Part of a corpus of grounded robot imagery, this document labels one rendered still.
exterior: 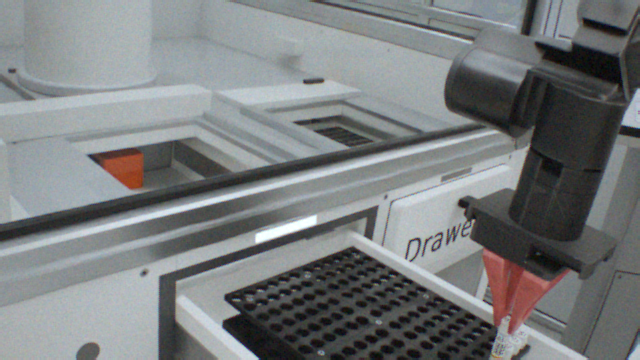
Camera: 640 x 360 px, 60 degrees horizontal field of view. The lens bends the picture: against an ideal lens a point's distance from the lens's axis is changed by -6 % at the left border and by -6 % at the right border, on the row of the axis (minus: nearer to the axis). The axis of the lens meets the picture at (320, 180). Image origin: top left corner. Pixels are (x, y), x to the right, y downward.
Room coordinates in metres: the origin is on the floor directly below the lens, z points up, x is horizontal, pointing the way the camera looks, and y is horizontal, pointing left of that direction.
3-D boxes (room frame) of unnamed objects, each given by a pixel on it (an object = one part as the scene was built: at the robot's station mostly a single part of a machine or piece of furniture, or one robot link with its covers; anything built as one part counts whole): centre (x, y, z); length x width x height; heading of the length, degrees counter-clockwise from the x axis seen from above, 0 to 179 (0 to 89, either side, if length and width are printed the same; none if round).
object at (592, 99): (0.40, -0.17, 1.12); 0.07 x 0.06 x 0.07; 48
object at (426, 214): (0.76, -0.19, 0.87); 0.29 x 0.02 x 0.11; 138
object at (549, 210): (0.40, -0.17, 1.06); 0.10 x 0.07 x 0.07; 48
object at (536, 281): (0.40, -0.16, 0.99); 0.07 x 0.07 x 0.09; 48
